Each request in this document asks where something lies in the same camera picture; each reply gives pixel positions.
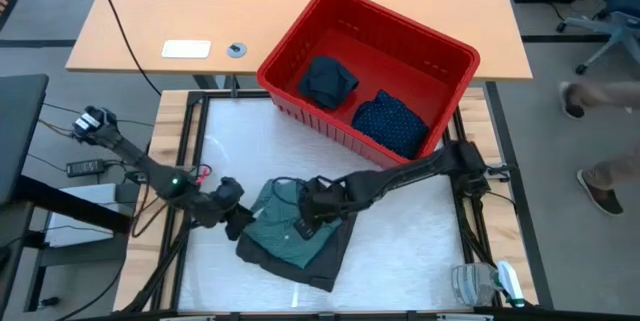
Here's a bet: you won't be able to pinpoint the white box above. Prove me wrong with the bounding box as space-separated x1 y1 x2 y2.
44 183 120 250

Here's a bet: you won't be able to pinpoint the dark grey garment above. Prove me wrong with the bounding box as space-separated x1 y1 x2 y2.
234 210 359 293

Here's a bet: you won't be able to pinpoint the black side table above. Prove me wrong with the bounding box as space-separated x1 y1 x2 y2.
0 74 50 208

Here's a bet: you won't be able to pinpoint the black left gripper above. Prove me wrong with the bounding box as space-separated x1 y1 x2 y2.
192 194 257 242

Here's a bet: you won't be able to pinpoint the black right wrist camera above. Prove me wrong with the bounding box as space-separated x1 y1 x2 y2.
292 217 317 241

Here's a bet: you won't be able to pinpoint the black power adapter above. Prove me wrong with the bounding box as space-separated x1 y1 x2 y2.
65 159 106 178

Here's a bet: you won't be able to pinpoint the white rectangular pad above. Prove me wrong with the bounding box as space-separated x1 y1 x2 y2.
160 39 212 60

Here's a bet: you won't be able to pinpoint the plain dark blue garment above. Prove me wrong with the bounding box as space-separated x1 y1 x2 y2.
298 54 361 110

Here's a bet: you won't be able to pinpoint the long black cable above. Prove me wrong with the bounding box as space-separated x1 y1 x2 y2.
89 0 162 97

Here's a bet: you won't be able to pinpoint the light wooden desk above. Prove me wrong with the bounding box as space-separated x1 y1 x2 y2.
64 0 534 82

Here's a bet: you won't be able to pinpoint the navy dotted garment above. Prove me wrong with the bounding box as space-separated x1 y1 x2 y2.
351 89 431 161

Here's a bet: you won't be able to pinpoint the grey office chair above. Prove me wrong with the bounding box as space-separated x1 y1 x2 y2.
554 0 640 77

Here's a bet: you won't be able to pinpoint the person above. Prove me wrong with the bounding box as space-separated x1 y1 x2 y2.
558 79 640 217

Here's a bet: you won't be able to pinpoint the small red clip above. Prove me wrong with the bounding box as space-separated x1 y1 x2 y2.
195 164 214 186

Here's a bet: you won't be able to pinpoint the teal patterned shirt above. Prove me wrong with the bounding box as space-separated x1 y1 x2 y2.
243 178 344 270

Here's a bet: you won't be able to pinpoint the plywood work table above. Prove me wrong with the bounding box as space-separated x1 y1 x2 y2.
113 87 540 313

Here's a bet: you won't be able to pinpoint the red plastic bin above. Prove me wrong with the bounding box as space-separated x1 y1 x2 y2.
256 0 481 170

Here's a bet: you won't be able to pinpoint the black metal rig frame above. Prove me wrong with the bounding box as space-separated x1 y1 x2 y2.
122 88 501 321

